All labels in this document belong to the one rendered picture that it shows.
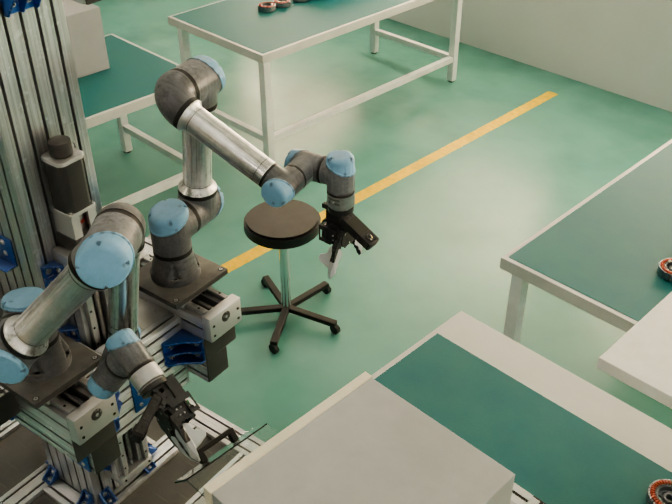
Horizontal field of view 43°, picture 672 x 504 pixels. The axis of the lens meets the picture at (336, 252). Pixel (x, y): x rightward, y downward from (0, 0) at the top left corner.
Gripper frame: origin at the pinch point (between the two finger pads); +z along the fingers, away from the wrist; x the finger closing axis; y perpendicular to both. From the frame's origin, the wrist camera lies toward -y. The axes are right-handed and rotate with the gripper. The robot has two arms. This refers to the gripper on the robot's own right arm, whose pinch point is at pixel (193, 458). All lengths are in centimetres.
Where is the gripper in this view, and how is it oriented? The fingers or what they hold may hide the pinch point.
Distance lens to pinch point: 204.2
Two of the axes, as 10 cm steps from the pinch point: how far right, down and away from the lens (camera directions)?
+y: 7.1, -4.0, 5.7
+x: -3.5, 5.1, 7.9
